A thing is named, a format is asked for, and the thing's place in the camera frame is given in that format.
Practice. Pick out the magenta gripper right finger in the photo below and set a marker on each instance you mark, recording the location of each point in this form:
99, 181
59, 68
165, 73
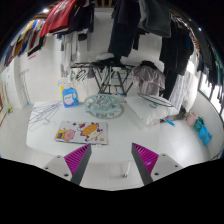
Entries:
145, 160

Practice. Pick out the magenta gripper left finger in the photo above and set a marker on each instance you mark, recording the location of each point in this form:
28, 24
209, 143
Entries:
77, 162

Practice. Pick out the round grey clip hanger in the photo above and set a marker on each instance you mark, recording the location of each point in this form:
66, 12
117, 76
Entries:
103, 106

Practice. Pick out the dark round hoop hanger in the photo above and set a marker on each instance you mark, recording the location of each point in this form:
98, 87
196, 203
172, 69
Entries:
155, 100

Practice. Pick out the pink bucket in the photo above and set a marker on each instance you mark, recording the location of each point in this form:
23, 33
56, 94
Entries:
191, 119

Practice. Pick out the blue detergent bottle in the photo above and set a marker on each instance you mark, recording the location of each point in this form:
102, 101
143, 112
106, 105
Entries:
70, 96

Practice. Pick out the teal blue bag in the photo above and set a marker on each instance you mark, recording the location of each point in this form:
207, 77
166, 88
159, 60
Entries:
202, 130

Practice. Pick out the grey garment on rack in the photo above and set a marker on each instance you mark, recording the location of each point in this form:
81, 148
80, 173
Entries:
148, 78

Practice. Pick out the black folding drying rack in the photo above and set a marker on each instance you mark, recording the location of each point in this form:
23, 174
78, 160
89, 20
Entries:
110, 78

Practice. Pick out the black hanging coat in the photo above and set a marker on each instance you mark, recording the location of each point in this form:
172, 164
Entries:
175, 53

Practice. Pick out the black hanging trousers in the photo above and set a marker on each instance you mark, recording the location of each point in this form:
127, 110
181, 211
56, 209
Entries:
125, 25

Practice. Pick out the red hanging shirt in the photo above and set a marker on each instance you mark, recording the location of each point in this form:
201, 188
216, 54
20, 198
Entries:
58, 17

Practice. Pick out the grey hanging jacket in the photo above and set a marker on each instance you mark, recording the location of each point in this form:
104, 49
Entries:
155, 18

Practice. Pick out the pile of wire hangers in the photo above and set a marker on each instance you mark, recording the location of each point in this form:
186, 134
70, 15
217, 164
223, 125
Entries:
42, 115

